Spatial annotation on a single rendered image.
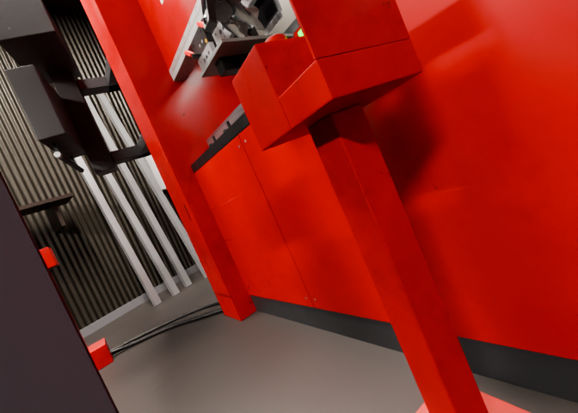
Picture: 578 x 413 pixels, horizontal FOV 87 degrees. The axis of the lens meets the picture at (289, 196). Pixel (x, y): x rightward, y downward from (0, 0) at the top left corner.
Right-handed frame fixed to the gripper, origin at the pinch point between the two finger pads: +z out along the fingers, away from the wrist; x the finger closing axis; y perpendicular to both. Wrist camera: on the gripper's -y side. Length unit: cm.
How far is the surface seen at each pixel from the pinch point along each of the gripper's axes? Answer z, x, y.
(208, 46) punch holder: -10.8, 37.7, 16.9
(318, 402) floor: 61, 2, -90
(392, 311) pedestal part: 32, -41, -68
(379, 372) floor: 72, -8, -78
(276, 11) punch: 2.0, -2.7, 10.9
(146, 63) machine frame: -34, 86, 24
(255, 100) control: 1, -37, -48
